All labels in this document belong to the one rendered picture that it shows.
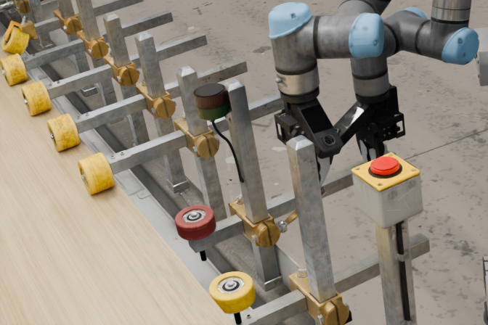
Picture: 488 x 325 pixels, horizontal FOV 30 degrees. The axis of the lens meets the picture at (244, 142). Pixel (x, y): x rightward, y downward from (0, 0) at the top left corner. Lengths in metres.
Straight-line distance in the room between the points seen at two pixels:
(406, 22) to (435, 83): 2.34
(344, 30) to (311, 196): 0.29
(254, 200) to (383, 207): 0.59
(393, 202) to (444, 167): 2.34
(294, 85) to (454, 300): 1.50
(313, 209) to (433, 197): 1.89
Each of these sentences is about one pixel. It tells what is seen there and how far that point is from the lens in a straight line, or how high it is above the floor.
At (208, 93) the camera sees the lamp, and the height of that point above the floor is 1.18.
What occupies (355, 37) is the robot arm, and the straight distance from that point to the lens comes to 1.54.
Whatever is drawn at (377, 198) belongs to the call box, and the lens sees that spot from 1.26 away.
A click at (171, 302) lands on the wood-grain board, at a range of 1.64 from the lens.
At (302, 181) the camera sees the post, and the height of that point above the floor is 1.09.
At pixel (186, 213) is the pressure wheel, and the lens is 1.86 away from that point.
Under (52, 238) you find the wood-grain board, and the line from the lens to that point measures 1.91.
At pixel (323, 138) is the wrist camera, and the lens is 1.59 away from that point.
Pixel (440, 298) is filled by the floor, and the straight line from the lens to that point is 2.97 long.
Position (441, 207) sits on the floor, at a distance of 3.38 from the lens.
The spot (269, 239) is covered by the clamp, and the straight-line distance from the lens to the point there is 1.85.
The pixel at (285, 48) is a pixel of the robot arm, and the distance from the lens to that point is 1.57.
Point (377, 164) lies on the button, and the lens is 1.28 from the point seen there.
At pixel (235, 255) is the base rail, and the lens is 2.06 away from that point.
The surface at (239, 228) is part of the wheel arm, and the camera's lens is 1.89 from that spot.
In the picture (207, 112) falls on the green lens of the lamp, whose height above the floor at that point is 1.15.
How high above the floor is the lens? 1.90
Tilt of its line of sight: 29 degrees down
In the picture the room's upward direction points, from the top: 11 degrees counter-clockwise
